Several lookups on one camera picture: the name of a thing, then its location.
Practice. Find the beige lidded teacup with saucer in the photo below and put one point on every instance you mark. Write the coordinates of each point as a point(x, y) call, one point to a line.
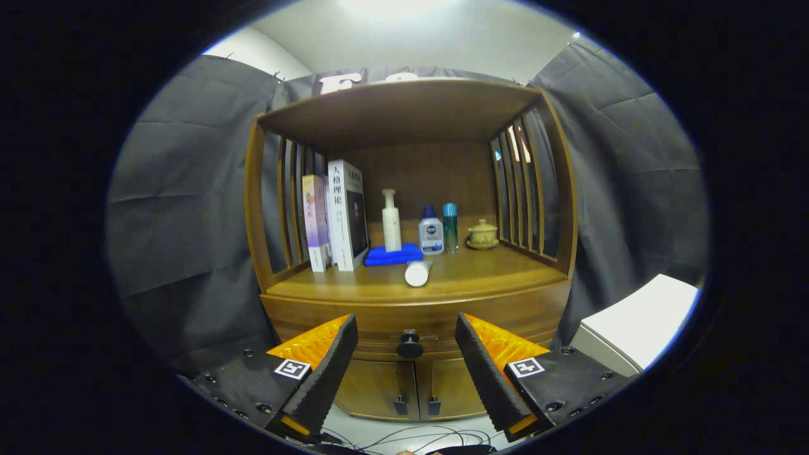
point(483, 235)

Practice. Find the white pump bottle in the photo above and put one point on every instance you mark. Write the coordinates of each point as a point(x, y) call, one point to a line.
point(392, 230)

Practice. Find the brown wooden cabinet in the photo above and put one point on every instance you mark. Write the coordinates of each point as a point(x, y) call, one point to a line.
point(398, 114)

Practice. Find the ceiling light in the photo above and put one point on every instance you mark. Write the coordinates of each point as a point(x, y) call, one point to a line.
point(398, 6)

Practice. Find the blue folded cloth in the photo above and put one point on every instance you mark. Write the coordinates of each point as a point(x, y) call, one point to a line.
point(389, 256)

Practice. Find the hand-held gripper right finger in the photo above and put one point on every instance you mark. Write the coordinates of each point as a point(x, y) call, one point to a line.
point(483, 379)

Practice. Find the teal bottle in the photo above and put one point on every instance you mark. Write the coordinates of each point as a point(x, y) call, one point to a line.
point(450, 230)

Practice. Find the white tube with green end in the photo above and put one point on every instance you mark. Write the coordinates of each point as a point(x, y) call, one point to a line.
point(417, 273)

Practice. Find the purple book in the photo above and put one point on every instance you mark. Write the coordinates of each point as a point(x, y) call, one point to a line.
point(315, 221)

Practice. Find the wooden cabinet door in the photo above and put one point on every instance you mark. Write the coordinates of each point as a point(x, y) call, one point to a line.
point(373, 385)
point(452, 385)

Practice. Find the white table surface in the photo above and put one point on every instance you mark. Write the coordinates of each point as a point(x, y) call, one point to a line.
point(644, 316)

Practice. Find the black backdrop cloth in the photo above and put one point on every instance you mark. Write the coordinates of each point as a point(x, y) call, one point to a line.
point(183, 208)

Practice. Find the white bottle with blue cap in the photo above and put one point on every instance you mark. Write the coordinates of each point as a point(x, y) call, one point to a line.
point(431, 235)

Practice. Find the wooden drawer with black knob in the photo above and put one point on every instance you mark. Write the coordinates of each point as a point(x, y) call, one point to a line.
point(430, 319)

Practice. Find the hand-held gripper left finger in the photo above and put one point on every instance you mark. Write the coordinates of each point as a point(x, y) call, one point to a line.
point(328, 379)

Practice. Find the white and black book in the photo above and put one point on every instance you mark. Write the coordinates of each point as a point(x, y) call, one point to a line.
point(338, 215)

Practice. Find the wooden countertop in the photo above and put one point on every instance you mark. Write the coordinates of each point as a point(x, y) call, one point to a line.
point(480, 272)

